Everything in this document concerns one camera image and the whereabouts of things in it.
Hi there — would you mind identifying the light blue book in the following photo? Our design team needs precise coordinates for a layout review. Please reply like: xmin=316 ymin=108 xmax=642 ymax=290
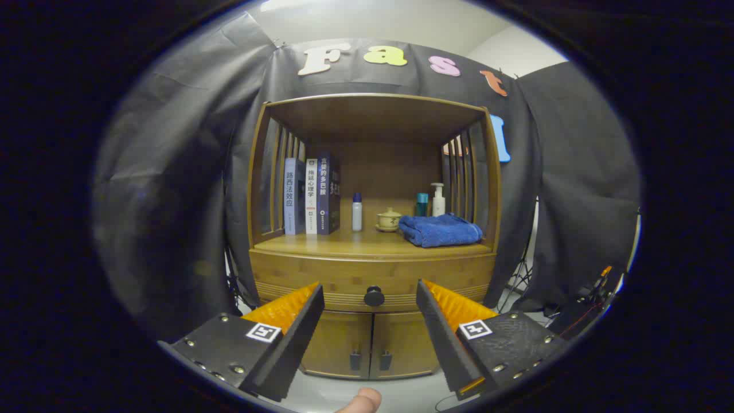
xmin=284 ymin=158 xmax=306 ymax=235

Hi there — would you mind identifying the wooden cabinet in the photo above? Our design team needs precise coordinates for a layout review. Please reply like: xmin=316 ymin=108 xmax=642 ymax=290
xmin=247 ymin=93 xmax=503 ymax=380

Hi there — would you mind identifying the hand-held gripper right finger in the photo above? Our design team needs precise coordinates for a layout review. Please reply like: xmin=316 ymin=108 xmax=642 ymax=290
xmin=416 ymin=279 xmax=568 ymax=401

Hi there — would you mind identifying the white book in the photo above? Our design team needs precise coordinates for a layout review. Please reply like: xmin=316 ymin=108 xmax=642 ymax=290
xmin=305 ymin=158 xmax=319 ymax=235

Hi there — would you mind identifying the wooden countertop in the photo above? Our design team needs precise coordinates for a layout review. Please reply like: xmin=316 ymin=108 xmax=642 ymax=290
xmin=252 ymin=227 xmax=495 ymax=260

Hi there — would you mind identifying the wooden cabinet door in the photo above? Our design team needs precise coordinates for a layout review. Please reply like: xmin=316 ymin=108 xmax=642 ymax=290
xmin=370 ymin=311 xmax=439 ymax=379
xmin=301 ymin=311 xmax=373 ymax=379

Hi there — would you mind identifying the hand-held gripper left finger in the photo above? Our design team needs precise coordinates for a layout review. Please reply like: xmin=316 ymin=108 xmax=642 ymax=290
xmin=158 ymin=281 xmax=325 ymax=402

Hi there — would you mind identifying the blue folded towel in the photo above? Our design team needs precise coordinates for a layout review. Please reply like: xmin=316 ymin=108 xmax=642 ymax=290
xmin=399 ymin=213 xmax=483 ymax=248

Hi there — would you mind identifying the beige lidded teacup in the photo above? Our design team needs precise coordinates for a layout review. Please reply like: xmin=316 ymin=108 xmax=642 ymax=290
xmin=376 ymin=208 xmax=403 ymax=233

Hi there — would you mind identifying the dark blue book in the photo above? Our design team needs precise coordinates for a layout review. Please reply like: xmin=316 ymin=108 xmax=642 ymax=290
xmin=317 ymin=152 xmax=341 ymax=235

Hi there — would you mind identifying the black tripod stand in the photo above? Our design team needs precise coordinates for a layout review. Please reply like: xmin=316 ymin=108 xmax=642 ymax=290
xmin=498 ymin=201 xmax=540 ymax=313

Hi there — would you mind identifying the black backdrop cloth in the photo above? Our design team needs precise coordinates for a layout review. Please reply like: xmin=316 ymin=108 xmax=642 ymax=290
xmin=92 ymin=11 xmax=642 ymax=345

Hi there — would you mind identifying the black equipment with orange part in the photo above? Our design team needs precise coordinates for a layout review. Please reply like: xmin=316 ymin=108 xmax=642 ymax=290
xmin=548 ymin=266 xmax=626 ymax=339

